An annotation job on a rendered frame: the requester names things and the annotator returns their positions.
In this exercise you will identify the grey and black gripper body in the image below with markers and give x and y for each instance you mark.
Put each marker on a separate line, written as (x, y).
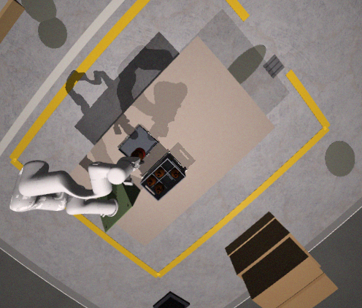
(135, 161)

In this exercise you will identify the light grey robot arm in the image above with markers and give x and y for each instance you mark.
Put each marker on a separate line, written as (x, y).
(35, 180)

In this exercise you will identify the brown glass bottle with red label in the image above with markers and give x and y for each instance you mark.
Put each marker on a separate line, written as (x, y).
(138, 152)

